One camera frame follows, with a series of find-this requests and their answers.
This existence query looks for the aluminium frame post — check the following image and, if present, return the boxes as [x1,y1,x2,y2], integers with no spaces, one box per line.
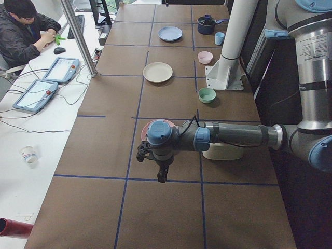
[60,0,98,78]

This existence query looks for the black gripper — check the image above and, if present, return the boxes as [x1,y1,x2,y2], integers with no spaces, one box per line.
[153,151,173,183]

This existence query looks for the black computer mouse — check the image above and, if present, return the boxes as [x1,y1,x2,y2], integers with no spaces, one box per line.
[53,47,66,55]

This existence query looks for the red cylinder object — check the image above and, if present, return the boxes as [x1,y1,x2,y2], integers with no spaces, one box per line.
[1,218,34,239]

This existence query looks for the pink plate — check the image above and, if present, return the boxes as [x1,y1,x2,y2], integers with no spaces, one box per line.
[141,119,175,141]

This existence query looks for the teach pendant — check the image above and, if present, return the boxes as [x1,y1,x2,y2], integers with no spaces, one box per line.
[13,80,58,113]
[43,57,80,84]

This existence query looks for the black camera cable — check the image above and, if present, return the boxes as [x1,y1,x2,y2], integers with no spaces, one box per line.
[178,114,199,138]

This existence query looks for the dark blue pot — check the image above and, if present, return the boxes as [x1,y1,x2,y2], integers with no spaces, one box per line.
[197,14,229,35]

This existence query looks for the cream plate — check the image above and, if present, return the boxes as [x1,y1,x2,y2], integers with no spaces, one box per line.
[143,62,173,83]

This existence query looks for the pink bowl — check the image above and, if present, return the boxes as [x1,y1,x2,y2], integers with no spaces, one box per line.
[198,51,213,64]

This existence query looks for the far teach pendant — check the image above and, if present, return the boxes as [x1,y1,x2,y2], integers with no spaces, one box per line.
[43,57,80,84]

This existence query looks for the black keyboard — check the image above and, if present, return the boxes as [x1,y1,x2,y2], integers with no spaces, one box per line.
[67,14,86,40]

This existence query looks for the seated person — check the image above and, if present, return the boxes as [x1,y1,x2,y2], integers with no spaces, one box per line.
[1,1,61,68]

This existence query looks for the paper cup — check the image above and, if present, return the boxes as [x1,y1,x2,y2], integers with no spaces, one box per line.
[20,146,38,168]

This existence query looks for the light blue cup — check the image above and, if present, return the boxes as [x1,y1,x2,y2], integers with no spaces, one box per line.
[215,32,225,46]

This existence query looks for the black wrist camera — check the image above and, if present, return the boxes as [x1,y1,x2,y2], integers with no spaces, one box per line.
[136,141,153,162]

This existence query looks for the light blue plate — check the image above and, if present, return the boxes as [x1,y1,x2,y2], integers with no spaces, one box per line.
[158,26,183,42]

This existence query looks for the cream toaster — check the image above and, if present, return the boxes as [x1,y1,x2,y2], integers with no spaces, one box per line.
[202,143,244,160]

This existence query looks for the green bowl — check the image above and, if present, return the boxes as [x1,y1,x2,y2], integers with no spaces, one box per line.
[198,88,216,104]

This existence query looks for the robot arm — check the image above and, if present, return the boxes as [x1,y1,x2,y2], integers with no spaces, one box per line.
[136,1,331,183]

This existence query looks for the near teach pendant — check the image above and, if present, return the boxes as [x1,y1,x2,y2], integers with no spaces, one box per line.
[13,80,58,113]

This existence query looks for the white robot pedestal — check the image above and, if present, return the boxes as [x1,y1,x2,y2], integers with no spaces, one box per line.
[205,0,258,91]

